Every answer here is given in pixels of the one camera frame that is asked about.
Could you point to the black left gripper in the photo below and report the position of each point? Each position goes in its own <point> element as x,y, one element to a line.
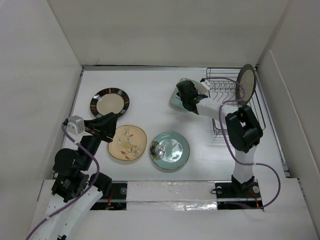
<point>102,126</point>

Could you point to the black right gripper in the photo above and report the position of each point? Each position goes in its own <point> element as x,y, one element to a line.
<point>194,89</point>

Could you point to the beige bird pattern plate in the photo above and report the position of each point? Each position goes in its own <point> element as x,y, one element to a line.
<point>129,143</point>

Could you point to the teal round flower plate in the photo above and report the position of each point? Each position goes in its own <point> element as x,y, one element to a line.
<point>170,151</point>

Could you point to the teal rectangular divided plate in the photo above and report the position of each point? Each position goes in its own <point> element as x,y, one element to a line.
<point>175,99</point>

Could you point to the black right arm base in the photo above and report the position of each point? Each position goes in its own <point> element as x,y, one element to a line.
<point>228,198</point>

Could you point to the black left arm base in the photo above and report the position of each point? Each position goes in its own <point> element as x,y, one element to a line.
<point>116,200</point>

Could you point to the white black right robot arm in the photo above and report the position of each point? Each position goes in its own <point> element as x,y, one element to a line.
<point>243,133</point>

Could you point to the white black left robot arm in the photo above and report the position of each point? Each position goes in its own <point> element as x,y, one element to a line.
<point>79,182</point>

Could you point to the black striped rim plate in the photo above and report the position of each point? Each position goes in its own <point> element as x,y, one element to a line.
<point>109,100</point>

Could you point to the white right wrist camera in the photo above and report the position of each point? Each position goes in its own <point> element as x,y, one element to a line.
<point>205,85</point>

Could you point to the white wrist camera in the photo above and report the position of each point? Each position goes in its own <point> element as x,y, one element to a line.
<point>205,85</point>
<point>75,125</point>

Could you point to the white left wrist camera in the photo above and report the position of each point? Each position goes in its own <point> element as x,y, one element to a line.
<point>75,125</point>

